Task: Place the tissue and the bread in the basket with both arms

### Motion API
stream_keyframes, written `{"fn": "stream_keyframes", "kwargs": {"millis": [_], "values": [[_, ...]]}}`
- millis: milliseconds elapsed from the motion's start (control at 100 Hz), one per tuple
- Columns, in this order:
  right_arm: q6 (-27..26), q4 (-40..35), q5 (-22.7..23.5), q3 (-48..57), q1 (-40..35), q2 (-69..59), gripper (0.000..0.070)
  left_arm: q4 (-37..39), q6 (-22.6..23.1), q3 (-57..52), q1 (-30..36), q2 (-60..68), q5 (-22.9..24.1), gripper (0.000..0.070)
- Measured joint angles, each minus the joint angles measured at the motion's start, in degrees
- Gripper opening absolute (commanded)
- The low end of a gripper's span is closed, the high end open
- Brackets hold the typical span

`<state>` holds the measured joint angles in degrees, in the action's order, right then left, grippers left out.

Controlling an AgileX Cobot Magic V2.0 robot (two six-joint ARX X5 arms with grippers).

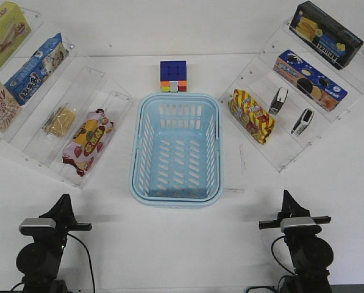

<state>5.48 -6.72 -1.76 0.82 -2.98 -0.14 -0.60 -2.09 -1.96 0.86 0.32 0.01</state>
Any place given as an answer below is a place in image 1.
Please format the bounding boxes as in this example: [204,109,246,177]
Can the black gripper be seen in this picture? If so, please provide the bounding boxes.
[259,190,332,230]
[39,194,92,237]

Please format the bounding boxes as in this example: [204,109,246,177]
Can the black white tissue pack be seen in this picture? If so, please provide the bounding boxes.
[269,87,288,115]
[291,108,314,136]

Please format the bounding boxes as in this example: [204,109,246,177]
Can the bread slice pack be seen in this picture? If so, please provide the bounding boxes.
[42,103,76,137]

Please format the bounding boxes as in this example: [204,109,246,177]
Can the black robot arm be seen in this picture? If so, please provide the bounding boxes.
[16,194,92,292]
[259,190,334,292]

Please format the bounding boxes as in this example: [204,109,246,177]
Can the light blue plastic basket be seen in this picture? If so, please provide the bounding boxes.
[129,93,224,208]

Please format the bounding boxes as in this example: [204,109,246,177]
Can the strawberry print snack bag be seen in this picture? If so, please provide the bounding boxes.
[62,108,115,177]

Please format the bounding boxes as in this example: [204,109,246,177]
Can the red yellow striped snack bag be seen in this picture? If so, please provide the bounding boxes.
[228,89,276,144]

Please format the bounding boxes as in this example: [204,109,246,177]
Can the left clear acrylic shelf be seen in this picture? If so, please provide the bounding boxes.
[0,5,133,190]

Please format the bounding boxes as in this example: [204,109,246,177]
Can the clear acrylic shelf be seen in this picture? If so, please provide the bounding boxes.
[219,19,364,172]
[0,5,133,190]

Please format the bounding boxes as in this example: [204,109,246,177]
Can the right clear acrylic shelf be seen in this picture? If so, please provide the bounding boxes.
[219,19,364,172]

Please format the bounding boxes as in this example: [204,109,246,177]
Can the blue orange cookie box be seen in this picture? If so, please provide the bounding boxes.
[273,49,348,112]

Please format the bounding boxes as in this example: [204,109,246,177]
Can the blue cookie bag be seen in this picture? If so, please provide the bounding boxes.
[4,33,68,106]

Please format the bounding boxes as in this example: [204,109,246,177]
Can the black Fruizza biscuit box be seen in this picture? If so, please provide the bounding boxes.
[289,1,364,70]

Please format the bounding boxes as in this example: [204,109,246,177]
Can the colourful puzzle cube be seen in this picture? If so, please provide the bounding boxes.
[160,60,187,92]

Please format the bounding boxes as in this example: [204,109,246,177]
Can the yellow-green wafer box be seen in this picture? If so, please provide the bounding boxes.
[0,1,31,68]

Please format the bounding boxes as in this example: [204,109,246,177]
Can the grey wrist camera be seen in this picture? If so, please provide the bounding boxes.
[280,217,322,236]
[19,218,56,236]

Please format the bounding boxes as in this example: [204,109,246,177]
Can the left black cable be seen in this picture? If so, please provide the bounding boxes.
[10,233,96,293]

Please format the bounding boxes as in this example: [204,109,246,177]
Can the black cable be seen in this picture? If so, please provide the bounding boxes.
[245,236,295,293]
[10,233,96,293]

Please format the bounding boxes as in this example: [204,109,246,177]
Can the right black cable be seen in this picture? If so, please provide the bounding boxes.
[245,236,295,293]

